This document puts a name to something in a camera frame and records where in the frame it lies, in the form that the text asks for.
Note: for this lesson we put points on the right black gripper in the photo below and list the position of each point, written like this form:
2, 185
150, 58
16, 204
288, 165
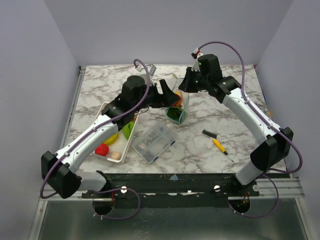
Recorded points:
191, 80

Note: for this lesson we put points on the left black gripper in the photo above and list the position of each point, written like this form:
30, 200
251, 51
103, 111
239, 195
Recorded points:
165, 100

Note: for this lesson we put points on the red yellow apple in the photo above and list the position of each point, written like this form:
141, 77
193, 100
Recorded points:
178, 103

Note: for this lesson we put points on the green leafy vegetable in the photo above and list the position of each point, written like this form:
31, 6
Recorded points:
176, 115

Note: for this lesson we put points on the clear zip top bag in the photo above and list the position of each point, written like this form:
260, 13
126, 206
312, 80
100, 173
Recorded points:
173, 84

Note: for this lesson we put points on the red strawberry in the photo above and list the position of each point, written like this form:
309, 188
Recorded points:
102, 150

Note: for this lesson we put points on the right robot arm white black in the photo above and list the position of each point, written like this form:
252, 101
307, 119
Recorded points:
273, 146

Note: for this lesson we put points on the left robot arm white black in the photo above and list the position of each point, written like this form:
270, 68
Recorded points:
58, 170

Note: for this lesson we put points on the clear plastic screw box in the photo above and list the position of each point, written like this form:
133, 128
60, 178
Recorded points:
154, 141

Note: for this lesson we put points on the black bit holder strip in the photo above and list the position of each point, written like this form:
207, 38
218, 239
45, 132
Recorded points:
209, 134

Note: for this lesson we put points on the white perforated plastic basket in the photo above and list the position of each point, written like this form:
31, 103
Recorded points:
115, 148

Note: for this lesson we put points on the yellow banana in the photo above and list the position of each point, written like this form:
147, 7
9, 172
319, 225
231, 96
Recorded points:
111, 140

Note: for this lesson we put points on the white garlic bulb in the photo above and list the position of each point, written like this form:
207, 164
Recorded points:
115, 155

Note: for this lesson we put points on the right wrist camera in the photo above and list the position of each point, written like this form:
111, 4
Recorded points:
195, 55

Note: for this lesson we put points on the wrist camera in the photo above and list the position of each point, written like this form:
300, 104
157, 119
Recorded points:
195, 55
151, 69

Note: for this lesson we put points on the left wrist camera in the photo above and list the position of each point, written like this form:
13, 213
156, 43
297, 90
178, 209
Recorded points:
151, 69

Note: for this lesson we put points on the yellow handled screwdriver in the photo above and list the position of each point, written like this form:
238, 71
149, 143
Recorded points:
222, 149

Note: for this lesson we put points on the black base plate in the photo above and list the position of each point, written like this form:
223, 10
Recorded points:
194, 190

